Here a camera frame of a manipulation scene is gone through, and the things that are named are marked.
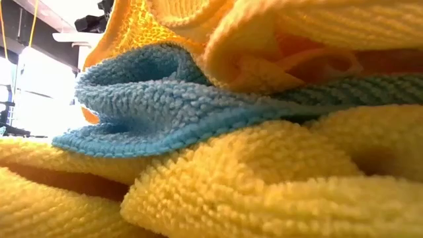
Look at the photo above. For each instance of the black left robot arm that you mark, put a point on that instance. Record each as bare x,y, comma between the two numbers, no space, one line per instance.
92,21

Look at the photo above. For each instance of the yellow microfiber towel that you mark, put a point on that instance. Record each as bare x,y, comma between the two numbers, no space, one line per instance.
264,198
264,33

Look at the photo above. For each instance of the light blue microfiber towel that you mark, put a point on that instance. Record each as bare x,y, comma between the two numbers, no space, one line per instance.
165,112

